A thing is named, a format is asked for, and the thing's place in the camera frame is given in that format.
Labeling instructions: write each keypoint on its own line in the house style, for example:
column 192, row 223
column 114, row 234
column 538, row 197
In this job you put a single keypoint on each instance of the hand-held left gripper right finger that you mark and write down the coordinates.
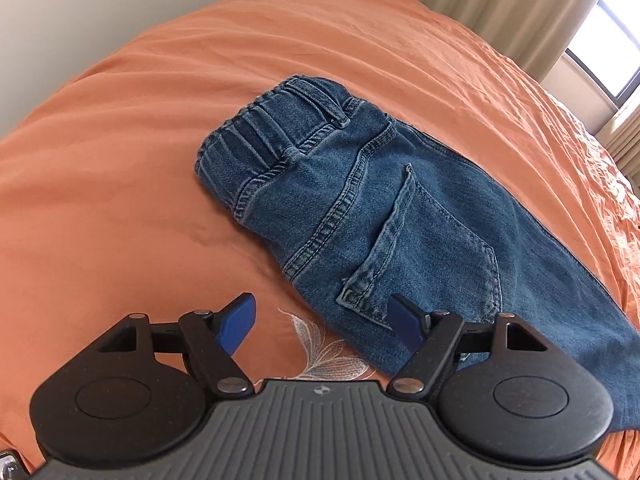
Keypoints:
column 406, row 325

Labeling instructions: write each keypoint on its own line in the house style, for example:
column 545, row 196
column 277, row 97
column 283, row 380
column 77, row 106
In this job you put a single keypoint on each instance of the window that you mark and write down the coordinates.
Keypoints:
column 612, row 45

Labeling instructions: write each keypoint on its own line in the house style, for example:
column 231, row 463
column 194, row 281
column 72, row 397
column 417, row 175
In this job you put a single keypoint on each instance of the blue denim pants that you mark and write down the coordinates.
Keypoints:
column 375, row 200

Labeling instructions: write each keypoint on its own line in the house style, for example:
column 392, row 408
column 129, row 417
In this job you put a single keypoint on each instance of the narrow beige curtain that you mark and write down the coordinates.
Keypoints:
column 625, row 140

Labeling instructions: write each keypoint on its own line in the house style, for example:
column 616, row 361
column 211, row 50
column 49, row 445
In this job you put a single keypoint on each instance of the orange bed sheet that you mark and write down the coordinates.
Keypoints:
column 125, row 185

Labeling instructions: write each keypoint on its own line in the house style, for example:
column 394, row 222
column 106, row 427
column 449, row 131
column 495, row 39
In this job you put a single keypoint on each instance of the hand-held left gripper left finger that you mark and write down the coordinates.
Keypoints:
column 238, row 321

